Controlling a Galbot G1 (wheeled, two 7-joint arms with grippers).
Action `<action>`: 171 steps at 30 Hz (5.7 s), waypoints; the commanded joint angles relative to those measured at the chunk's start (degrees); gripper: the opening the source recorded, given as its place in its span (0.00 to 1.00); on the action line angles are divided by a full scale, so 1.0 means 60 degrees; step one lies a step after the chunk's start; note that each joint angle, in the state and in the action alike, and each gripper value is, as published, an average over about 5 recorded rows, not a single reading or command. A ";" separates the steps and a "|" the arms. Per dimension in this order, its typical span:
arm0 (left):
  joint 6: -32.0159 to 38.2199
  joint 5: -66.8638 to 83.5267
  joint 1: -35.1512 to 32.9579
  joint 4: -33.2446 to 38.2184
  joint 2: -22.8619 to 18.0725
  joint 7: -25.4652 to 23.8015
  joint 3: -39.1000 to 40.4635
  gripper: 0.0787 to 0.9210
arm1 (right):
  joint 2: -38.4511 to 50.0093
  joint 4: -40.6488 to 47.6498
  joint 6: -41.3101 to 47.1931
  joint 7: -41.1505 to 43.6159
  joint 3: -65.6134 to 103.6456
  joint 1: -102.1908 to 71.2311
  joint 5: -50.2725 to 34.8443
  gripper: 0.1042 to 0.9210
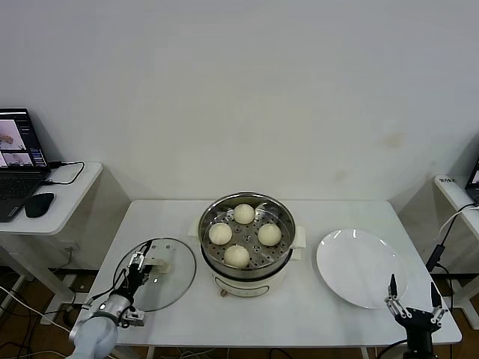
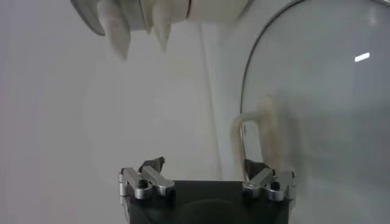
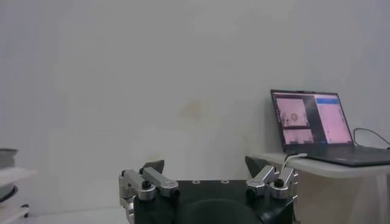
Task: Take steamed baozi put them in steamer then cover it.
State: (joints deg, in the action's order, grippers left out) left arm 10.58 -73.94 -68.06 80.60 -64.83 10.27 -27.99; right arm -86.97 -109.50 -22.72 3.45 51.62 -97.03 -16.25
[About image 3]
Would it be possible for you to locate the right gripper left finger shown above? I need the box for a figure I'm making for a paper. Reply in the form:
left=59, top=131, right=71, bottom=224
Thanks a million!
left=118, top=159, right=180, bottom=224

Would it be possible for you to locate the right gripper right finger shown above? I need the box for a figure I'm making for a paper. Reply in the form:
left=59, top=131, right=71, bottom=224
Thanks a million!
left=244, top=155, right=299, bottom=200

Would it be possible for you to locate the white side table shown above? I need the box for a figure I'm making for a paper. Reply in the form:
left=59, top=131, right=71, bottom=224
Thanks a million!
left=252, top=151, right=390, bottom=224

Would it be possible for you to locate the black open laptop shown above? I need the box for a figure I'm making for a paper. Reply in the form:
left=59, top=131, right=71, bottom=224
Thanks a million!
left=270, top=89, right=390, bottom=168

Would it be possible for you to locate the white laptop cable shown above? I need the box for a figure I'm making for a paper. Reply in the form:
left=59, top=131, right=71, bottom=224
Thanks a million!
left=280, top=152, right=308, bottom=172

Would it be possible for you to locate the thin black laptop cable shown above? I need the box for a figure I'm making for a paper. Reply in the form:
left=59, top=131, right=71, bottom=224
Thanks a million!
left=353, top=127, right=390, bottom=150

